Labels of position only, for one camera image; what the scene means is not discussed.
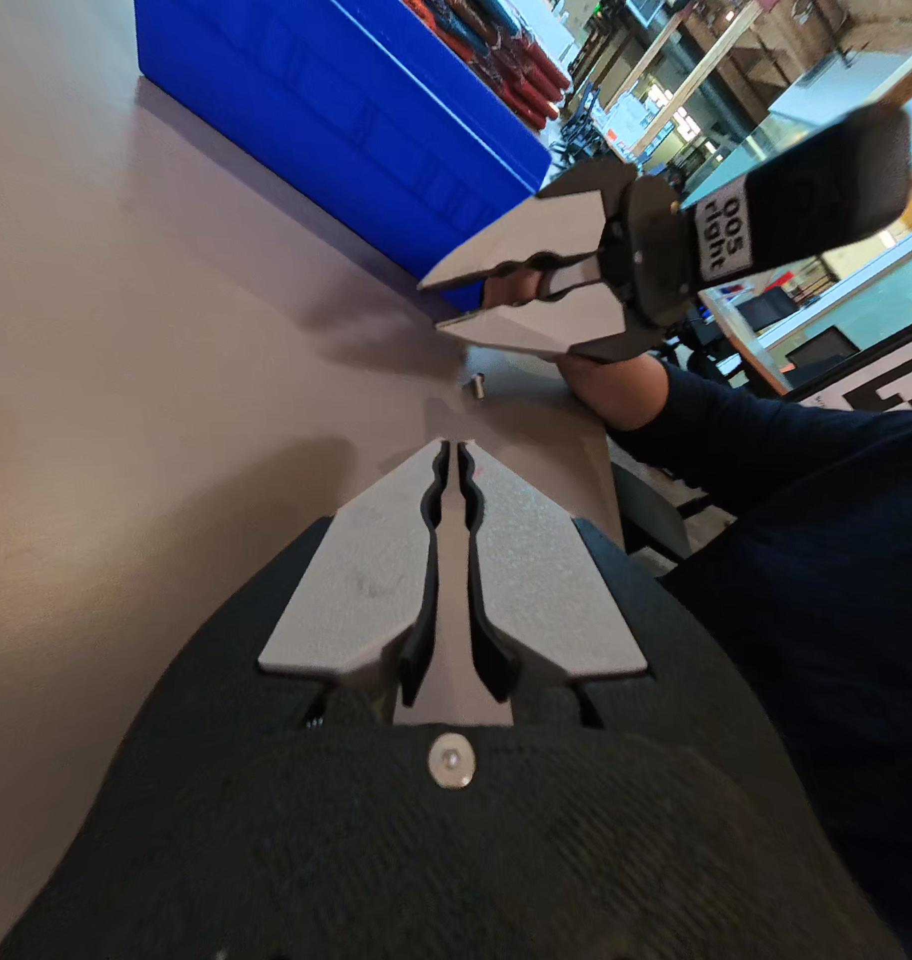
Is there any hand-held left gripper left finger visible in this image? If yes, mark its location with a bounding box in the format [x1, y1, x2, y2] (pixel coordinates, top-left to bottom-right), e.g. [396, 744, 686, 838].
[257, 438, 451, 708]

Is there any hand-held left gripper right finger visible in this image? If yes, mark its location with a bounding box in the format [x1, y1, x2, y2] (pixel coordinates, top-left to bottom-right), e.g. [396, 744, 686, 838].
[457, 440, 649, 706]

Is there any blue plastic bin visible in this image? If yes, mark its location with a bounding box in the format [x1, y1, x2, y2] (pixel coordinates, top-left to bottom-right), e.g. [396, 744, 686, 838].
[133, 0, 554, 310]

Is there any black white marker sign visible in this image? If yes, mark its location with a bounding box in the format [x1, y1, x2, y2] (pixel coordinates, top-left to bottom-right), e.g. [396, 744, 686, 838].
[789, 315, 912, 415]

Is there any stack of folded cloths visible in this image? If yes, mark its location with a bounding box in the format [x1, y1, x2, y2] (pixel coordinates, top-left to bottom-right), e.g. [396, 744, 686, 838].
[402, 0, 571, 135]

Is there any person's office chair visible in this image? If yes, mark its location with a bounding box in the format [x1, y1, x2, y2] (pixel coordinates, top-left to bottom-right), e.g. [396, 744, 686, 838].
[612, 459, 738, 575]

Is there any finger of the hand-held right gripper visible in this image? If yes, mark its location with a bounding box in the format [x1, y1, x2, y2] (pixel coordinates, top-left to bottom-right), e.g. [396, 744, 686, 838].
[418, 190, 605, 294]
[434, 277, 627, 360]

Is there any person's right forearm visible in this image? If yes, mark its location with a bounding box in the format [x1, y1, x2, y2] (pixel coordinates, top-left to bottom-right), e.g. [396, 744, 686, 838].
[606, 363, 912, 526]

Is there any person's right hand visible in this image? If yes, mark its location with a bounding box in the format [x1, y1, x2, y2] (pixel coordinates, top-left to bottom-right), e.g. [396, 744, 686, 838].
[555, 351, 672, 434]

